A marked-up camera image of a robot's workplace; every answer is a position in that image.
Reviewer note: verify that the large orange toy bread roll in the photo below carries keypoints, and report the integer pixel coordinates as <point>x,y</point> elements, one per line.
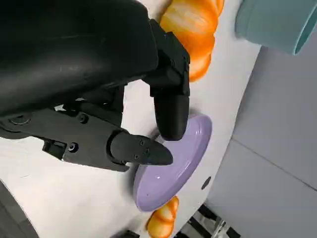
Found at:
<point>193,29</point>

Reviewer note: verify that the black round table grommet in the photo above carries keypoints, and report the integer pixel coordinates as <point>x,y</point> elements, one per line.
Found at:
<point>206,183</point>

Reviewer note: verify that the black metal frame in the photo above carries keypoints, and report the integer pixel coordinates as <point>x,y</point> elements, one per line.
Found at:
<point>210,220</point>

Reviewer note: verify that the pale green mug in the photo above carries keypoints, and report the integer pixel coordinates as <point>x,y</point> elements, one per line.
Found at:
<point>272,22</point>

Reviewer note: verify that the small orange toy bread roll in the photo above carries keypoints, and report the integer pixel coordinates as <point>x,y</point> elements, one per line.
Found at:
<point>163,219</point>

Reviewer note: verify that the lilac plate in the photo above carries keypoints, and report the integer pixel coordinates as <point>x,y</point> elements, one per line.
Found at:
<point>171,173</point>

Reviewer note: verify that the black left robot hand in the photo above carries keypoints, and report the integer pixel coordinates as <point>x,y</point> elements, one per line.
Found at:
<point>74,62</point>

